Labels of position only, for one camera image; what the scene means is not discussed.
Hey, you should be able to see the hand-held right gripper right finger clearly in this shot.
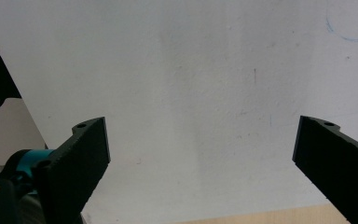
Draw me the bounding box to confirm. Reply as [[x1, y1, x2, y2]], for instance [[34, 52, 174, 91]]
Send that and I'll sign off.
[[292, 115, 358, 224]]

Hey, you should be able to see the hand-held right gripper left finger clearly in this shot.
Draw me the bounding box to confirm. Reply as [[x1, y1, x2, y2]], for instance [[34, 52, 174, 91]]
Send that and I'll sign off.
[[32, 116, 111, 224]]

